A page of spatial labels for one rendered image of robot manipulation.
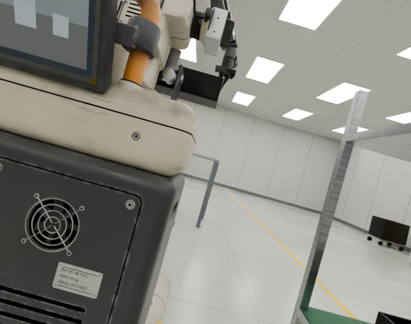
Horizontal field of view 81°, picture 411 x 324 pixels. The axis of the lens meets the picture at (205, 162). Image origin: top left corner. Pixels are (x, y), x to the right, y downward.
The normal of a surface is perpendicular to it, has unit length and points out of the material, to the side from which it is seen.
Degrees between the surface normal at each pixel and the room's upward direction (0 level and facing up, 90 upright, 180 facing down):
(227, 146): 90
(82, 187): 90
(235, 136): 90
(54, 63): 115
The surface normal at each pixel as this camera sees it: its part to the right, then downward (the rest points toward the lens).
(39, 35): -0.11, 0.40
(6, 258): 0.00, 0.00
